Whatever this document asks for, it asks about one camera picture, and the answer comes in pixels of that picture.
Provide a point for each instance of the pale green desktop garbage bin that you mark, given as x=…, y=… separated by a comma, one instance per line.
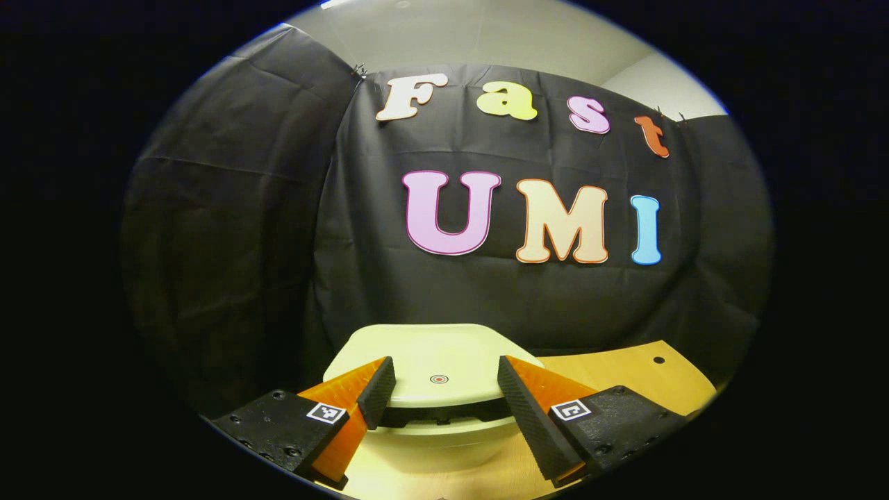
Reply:
x=444, y=347

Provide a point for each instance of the wooden desktop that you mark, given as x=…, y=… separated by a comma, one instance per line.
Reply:
x=625, y=375

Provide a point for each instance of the black backdrop cloth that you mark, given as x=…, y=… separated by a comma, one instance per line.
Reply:
x=229, y=243

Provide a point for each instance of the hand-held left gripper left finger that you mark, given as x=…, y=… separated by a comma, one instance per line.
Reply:
x=378, y=392

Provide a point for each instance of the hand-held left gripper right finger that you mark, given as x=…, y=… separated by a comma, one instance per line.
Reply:
x=531, y=423

